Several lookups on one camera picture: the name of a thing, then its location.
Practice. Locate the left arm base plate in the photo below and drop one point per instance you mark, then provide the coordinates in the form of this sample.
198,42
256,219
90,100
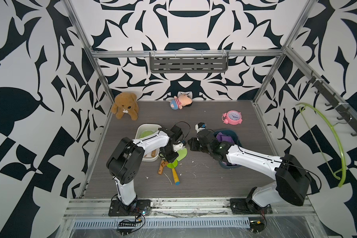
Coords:
138,206

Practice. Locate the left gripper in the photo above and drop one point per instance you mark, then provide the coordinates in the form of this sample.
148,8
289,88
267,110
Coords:
171,158

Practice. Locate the small plush doll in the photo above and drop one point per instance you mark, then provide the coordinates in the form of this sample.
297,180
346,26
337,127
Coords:
178,102

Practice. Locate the green hoop hanger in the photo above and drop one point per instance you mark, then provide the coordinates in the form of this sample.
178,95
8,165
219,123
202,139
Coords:
329,148

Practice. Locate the brown teddy bear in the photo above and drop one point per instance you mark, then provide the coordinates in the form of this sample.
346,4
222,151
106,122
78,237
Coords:
125,103

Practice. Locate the teal storage box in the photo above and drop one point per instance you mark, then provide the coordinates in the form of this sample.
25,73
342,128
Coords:
227,165

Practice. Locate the pink alarm clock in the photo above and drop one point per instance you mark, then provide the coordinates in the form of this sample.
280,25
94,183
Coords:
232,117

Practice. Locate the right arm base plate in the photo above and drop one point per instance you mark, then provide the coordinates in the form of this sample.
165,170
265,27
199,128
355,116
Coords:
246,206

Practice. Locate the white storage tray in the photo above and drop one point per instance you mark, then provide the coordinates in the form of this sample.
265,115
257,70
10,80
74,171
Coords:
148,127

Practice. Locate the black hook rail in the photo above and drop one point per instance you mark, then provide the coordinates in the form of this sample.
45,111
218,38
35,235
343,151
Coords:
348,115

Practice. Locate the purple scoop pink handle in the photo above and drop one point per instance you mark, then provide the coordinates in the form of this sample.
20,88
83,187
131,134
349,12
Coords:
224,138

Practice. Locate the black connector box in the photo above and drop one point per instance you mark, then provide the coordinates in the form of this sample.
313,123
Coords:
257,226

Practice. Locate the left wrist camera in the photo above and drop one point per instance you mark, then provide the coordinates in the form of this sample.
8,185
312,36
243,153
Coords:
177,138

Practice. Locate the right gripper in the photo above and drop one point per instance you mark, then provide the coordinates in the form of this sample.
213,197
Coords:
192,145

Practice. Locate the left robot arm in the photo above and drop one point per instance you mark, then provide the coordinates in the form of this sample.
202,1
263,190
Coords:
125,161

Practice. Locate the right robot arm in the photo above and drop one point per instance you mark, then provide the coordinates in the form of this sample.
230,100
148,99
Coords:
290,180

